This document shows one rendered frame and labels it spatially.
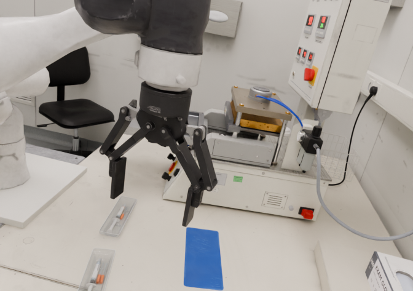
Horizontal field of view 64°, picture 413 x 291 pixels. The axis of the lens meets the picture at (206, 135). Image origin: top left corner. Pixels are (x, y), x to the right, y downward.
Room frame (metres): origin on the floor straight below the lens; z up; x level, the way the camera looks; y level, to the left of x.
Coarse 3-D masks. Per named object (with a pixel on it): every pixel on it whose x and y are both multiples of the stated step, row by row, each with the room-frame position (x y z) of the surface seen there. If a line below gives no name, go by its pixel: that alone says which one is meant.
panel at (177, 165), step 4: (192, 152) 1.02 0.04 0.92; (172, 160) 1.25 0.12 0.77; (176, 160) 1.17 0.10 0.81; (176, 164) 1.12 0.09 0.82; (180, 164) 1.06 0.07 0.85; (176, 168) 1.08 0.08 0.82; (180, 168) 1.03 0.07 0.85; (168, 172) 1.14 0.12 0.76; (172, 172) 1.09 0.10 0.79; (180, 172) 0.99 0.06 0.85; (172, 176) 1.05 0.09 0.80; (176, 176) 0.99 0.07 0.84; (172, 180) 1.01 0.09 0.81; (168, 184) 1.02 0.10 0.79; (164, 188) 1.03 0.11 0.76; (164, 192) 1.00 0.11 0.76
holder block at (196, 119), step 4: (192, 112) 1.22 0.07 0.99; (196, 112) 1.23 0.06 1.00; (188, 116) 1.21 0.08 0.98; (192, 116) 1.22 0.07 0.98; (196, 116) 1.22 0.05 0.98; (200, 116) 1.19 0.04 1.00; (188, 120) 1.17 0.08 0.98; (192, 120) 1.17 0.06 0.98; (196, 120) 1.18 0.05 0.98; (200, 120) 1.15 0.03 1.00; (192, 124) 1.13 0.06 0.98; (196, 124) 1.14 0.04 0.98; (200, 124) 1.10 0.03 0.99
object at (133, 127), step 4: (136, 108) 1.22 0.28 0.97; (132, 120) 1.08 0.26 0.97; (136, 120) 1.09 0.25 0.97; (204, 120) 1.23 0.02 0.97; (132, 124) 1.04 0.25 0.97; (136, 124) 1.05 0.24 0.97; (204, 124) 1.18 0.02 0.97; (128, 128) 1.02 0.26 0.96; (132, 128) 1.02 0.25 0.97; (136, 128) 1.02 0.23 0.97; (140, 128) 1.02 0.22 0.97; (124, 132) 1.02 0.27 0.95; (128, 132) 1.02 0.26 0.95; (132, 132) 1.02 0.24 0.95; (184, 136) 1.03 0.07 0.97; (188, 136) 1.03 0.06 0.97; (188, 140) 1.03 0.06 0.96; (192, 140) 1.03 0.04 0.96; (188, 144) 1.03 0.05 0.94; (192, 144) 1.03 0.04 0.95
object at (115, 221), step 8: (120, 200) 0.89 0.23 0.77; (128, 200) 0.90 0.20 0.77; (136, 200) 0.91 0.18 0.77; (120, 208) 0.85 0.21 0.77; (128, 208) 0.86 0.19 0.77; (112, 216) 0.80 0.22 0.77; (120, 216) 0.81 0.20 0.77; (104, 224) 0.76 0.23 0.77; (112, 224) 0.77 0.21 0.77; (120, 224) 0.77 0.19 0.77; (112, 232) 0.74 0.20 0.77
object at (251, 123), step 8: (232, 104) 1.21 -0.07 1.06; (232, 112) 1.13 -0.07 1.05; (248, 120) 1.05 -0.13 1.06; (256, 120) 1.07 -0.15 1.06; (264, 120) 1.08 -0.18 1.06; (272, 120) 1.10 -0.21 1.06; (280, 120) 1.12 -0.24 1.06; (248, 128) 1.05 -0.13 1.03; (256, 128) 1.05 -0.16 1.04; (264, 128) 1.05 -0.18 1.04; (272, 128) 1.05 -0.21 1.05; (280, 128) 1.06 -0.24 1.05
